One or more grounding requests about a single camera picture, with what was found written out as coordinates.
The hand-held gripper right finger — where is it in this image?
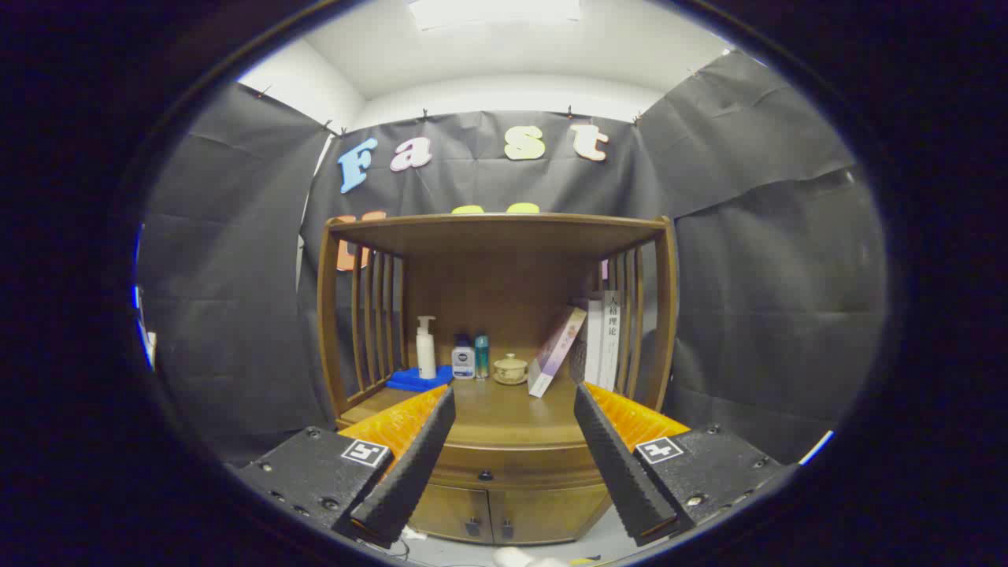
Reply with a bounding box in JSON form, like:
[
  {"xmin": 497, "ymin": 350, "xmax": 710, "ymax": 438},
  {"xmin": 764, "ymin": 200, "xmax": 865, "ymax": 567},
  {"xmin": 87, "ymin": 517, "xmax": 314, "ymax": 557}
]
[{"xmin": 573, "ymin": 382, "xmax": 788, "ymax": 547}]

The beige lidded tea bowl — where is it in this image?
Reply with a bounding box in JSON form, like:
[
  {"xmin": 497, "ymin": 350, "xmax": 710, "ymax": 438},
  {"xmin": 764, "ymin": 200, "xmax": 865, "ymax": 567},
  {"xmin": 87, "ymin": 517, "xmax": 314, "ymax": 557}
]
[{"xmin": 493, "ymin": 354, "xmax": 529, "ymax": 386}]

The wooden cabinet with slatted shelf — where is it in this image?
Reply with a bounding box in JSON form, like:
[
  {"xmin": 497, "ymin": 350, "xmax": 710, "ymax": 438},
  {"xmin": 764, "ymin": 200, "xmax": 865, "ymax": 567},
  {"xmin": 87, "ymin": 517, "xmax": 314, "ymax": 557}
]
[{"xmin": 317, "ymin": 211, "xmax": 680, "ymax": 546}]

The blue folded cloth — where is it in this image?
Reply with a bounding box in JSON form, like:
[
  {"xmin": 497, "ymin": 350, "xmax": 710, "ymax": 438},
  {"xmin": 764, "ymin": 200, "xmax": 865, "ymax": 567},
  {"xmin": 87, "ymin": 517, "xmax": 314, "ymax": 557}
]
[{"xmin": 386, "ymin": 365, "xmax": 454, "ymax": 393}]

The white book lettered spine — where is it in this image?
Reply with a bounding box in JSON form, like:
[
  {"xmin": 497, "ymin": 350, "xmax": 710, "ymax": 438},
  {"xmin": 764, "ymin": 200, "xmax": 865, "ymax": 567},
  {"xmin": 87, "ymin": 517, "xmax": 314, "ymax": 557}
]
[{"xmin": 600, "ymin": 290, "xmax": 623, "ymax": 392}]

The wooden cabinet door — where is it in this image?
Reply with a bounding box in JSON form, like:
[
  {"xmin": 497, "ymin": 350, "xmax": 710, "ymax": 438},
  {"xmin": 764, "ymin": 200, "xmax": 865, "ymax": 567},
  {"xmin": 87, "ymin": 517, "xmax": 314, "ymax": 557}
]
[
  {"xmin": 488, "ymin": 484, "xmax": 612, "ymax": 544},
  {"xmin": 409, "ymin": 484, "xmax": 493, "ymax": 544}
]

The wooden countertop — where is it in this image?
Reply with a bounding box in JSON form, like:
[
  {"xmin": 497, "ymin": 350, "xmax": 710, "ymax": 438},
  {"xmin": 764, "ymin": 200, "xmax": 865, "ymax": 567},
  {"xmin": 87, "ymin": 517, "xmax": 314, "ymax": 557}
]
[{"xmin": 337, "ymin": 376, "xmax": 656, "ymax": 451}]

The white pump bottle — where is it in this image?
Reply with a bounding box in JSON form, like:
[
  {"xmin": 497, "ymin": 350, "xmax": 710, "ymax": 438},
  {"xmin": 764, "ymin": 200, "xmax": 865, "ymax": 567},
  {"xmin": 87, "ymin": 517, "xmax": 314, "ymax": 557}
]
[{"xmin": 416, "ymin": 316, "xmax": 438, "ymax": 380}]

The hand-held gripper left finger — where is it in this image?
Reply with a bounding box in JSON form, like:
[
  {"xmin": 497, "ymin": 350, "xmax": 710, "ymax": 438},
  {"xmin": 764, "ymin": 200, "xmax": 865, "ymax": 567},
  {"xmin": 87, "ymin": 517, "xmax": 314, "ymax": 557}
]
[{"xmin": 236, "ymin": 384, "xmax": 458, "ymax": 550}]

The purple book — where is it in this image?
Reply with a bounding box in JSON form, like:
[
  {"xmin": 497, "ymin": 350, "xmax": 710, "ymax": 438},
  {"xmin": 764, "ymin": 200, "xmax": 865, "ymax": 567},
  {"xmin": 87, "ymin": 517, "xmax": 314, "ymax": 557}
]
[{"xmin": 527, "ymin": 306, "xmax": 588, "ymax": 398}]

